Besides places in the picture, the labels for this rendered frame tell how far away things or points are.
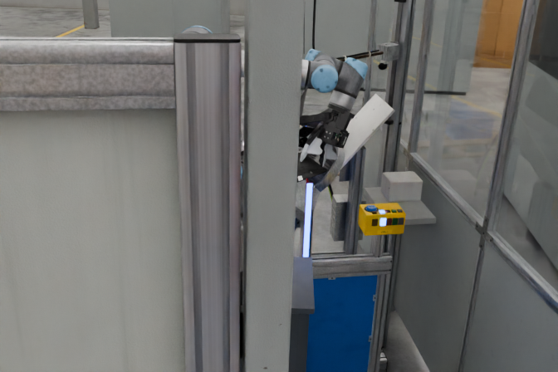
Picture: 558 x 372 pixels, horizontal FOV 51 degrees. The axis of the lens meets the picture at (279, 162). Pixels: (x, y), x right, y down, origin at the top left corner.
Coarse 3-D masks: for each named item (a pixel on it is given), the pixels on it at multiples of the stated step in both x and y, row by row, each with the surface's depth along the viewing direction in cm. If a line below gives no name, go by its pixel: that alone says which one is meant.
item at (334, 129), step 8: (336, 112) 183; (344, 112) 181; (328, 120) 184; (336, 120) 183; (344, 120) 181; (328, 128) 181; (336, 128) 180; (344, 128) 181; (320, 136) 183; (328, 136) 182; (336, 136) 181; (344, 136) 183; (336, 144) 182; (344, 144) 185
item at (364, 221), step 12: (360, 204) 234; (372, 204) 234; (384, 204) 235; (396, 204) 235; (360, 216) 233; (372, 216) 226; (384, 216) 227; (396, 216) 228; (360, 228) 234; (372, 228) 228; (384, 228) 229; (396, 228) 230
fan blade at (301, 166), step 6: (300, 156) 249; (306, 156) 250; (300, 162) 244; (306, 162) 244; (312, 162) 244; (300, 168) 240; (306, 168) 240; (312, 168) 239; (318, 168) 238; (324, 168) 237; (300, 174) 236; (306, 174) 235; (312, 174) 234; (318, 174) 233
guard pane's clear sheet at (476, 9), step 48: (384, 0) 346; (432, 0) 281; (480, 0) 235; (432, 48) 282; (480, 48) 236; (528, 48) 203; (384, 96) 352; (432, 96) 284; (480, 96) 238; (528, 96) 204; (432, 144) 286; (480, 144) 239; (528, 144) 205; (480, 192) 240; (528, 192) 206; (528, 240) 207
